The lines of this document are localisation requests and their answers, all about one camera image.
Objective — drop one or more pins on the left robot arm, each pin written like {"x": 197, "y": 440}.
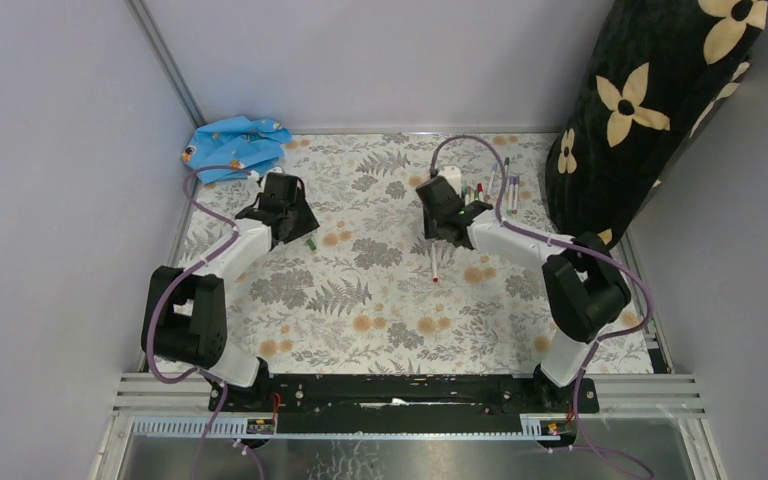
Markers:
{"x": 185, "y": 330}

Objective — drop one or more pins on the green cap red-end marker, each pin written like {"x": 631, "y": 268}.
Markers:
{"x": 434, "y": 263}

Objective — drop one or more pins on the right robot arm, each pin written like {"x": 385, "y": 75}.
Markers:
{"x": 583, "y": 285}

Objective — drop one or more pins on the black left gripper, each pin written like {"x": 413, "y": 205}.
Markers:
{"x": 308, "y": 221}

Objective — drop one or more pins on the light blue cap marker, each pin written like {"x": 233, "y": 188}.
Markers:
{"x": 491, "y": 180}

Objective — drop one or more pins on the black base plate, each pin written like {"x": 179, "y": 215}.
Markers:
{"x": 404, "y": 404}

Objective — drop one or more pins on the floral table mat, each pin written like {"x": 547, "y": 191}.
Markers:
{"x": 364, "y": 301}

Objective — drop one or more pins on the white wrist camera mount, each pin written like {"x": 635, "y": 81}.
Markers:
{"x": 452, "y": 175}

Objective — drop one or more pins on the black floral plush pillow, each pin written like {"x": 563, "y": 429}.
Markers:
{"x": 658, "y": 71}

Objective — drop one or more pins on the blue patterned cloth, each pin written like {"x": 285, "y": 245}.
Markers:
{"x": 239, "y": 144}

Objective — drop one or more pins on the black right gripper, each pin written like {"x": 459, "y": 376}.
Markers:
{"x": 429, "y": 226}

